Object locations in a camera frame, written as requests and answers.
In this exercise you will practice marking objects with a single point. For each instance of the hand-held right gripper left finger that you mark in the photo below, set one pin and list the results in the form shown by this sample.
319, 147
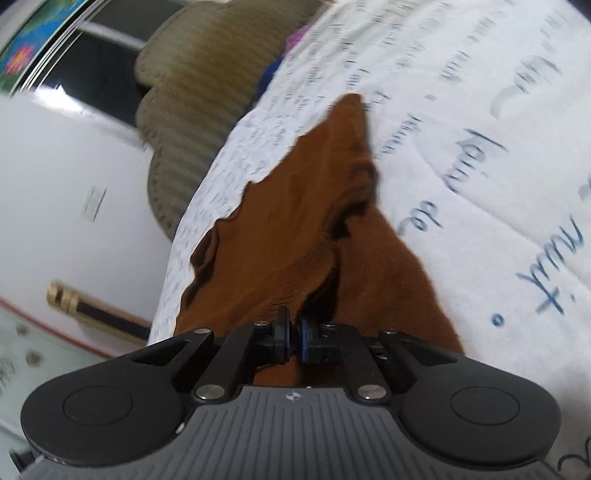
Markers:
282, 333

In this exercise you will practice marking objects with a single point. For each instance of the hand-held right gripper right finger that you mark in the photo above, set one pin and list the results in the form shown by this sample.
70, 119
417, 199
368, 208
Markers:
305, 337

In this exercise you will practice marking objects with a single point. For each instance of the brown knit garment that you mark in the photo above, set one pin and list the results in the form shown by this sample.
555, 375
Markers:
295, 240

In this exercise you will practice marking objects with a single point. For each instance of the gold and black door fitting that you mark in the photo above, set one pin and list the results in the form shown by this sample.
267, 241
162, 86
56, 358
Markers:
87, 310

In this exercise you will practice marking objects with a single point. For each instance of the white script-printed blanket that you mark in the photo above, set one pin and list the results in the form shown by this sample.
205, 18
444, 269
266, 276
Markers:
461, 152

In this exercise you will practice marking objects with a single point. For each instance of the olive ribbed headboard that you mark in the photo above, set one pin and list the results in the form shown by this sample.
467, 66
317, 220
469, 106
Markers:
194, 92

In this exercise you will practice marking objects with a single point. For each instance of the dark blue cloth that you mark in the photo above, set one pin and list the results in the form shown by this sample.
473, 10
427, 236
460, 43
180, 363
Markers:
268, 74

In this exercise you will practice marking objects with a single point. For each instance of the purple cloth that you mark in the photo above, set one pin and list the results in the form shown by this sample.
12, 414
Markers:
298, 37

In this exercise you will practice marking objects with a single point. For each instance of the dark window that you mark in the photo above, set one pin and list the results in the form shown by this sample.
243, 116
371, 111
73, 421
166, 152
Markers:
99, 76

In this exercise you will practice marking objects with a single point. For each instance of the white wall switch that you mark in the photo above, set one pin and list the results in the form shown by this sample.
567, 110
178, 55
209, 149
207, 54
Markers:
93, 203

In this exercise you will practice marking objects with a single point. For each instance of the flower wall poster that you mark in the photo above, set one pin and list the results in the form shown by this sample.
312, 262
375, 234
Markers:
27, 46

